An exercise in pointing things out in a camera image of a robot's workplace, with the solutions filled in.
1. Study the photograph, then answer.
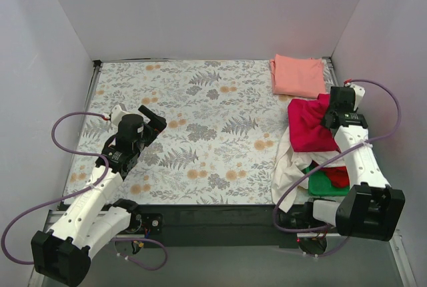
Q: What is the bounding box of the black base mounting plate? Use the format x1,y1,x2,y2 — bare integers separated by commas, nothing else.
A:
59,202,334,250

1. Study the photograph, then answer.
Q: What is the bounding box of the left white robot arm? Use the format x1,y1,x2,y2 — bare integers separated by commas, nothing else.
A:
31,104,167,286

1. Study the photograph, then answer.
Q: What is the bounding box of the green plastic tray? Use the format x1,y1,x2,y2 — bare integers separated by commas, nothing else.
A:
308,169,350,197

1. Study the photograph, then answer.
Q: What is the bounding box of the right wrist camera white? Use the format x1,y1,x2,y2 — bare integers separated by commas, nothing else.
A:
348,82,366,111

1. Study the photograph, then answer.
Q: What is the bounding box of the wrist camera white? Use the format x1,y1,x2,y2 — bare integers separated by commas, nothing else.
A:
348,82,366,111
110,103,129,127

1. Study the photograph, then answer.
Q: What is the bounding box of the magenta red t shirt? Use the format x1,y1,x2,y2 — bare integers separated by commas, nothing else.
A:
288,94,339,152

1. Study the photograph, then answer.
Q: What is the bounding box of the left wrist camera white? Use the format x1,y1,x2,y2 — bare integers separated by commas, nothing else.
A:
110,103,129,127

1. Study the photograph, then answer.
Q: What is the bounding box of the floral patterned table mat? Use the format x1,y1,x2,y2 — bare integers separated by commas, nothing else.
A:
64,60,291,204

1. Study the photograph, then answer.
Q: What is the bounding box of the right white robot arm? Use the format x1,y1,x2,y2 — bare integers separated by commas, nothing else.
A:
302,84,405,241

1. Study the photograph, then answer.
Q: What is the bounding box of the folded salmon pink t shirt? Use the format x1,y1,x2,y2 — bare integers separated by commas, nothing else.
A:
270,54,326,98

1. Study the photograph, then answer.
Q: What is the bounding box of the red t shirt in tray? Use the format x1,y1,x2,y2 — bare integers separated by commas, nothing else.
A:
322,166,350,188

